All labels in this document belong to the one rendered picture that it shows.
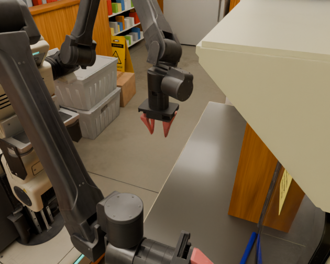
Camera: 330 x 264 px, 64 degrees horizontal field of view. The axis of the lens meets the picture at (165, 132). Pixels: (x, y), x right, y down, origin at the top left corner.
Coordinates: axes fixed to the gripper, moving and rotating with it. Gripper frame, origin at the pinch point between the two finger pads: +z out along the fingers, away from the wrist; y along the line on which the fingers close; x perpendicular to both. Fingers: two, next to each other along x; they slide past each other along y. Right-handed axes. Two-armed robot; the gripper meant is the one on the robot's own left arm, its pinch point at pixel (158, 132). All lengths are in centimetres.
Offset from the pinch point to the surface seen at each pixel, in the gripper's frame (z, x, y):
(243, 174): -0.1, -9.3, 26.1
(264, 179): -0.1, -9.4, 30.9
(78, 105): 72, 110, -126
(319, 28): -41, -41, 28
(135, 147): 109, 115, -73
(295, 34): -41, -43, 27
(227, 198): 15.9, -3.4, 23.2
